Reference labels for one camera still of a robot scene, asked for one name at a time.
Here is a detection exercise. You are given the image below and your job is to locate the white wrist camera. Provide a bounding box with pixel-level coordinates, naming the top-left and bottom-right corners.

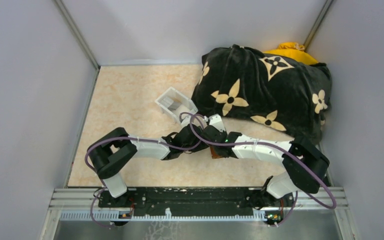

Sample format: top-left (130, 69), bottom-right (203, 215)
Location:
top-left (208, 114), bottom-right (226, 132)
top-left (180, 115), bottom-right (201, 128)

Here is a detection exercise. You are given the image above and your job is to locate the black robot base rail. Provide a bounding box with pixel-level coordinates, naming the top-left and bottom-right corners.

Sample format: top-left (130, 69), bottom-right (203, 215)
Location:
top-left (98, 187), bottom-right (294, 217)

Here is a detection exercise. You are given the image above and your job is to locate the yellow cloth bundle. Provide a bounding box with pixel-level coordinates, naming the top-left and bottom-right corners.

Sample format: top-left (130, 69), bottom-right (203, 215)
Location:
top-left (263, 42), bottom-right (319, 65)

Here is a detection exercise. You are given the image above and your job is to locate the black floral plush blanket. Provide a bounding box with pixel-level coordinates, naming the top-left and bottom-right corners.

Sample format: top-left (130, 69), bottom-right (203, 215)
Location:
top-left (191, 44), bottom-right (333, 145)

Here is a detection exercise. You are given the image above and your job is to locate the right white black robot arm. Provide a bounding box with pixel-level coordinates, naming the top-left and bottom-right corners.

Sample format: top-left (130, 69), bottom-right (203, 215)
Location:
top-left (199, 125), bottom-right (330, 206)

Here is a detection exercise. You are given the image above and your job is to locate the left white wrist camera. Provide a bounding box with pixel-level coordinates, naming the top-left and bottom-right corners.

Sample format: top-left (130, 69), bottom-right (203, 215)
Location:
top-left (180, 115), bottom-right (201, 128)

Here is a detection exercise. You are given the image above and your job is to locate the brown leather card holder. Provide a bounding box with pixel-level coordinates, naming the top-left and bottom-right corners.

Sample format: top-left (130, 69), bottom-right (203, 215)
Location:
top-left (210, 146), bottom-right (224, 159)

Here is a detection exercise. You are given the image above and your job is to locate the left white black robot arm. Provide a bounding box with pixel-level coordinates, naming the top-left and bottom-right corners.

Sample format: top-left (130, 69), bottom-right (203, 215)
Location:
top-left (85, 126), bottom-right (209, 207)

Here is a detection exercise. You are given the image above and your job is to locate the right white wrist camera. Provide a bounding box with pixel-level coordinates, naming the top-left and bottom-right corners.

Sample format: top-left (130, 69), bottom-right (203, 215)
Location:
top-left (208, 114), bottom-right (226, 132)

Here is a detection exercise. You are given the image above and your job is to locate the white translucent plastic card box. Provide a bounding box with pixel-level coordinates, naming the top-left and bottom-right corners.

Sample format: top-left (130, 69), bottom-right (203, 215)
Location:
top-left (154, 87), bottom-right (198, 126)

